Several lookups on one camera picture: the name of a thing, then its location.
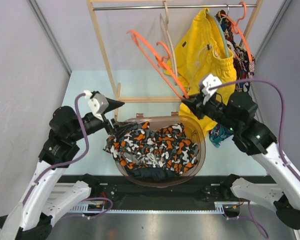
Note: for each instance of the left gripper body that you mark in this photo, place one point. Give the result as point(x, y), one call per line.
point(108, 126)

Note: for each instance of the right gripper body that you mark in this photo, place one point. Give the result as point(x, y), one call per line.
point(203, 109)

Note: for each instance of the orange black camouflage shorts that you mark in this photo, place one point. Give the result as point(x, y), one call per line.
point(137, 146)

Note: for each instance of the orange hanger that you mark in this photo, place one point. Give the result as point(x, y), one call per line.
point(236, 29)
point(159, 62)

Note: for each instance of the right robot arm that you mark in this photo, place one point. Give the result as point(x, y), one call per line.
point(256, 140)

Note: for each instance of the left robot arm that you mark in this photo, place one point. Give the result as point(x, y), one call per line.
point(67, 143)

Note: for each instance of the yellow shorts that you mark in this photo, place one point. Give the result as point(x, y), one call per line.
point(201, 52)

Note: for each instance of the dark navy shorts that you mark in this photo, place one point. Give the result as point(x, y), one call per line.
point(151, 173)

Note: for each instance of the colourful patterned shorts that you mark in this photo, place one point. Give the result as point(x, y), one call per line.
point(244, 70)

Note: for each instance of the teal hanger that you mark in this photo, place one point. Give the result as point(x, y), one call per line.
point(224, 41)

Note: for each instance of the beige wooden hanger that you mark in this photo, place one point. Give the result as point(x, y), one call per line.
point(164, 24)

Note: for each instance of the translucent pink laundry basket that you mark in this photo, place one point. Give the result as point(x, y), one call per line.
point(192, 130)

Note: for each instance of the metal hanging rod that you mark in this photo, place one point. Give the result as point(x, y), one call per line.
point(156, 7)

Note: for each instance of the wooden clothes rack frame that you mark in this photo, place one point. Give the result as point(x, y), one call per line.
point(151, 99)

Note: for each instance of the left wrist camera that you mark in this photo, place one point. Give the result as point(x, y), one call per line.
point(97, 102)

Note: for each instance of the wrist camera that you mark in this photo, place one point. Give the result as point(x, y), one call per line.
point(207, 86)
point(97, 102)

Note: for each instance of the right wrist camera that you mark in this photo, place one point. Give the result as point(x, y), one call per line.
point(207, 86)

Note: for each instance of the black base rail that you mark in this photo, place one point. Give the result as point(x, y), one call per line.
point(199, 193)

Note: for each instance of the white cable duct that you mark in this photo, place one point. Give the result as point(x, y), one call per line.
point(91, 209)

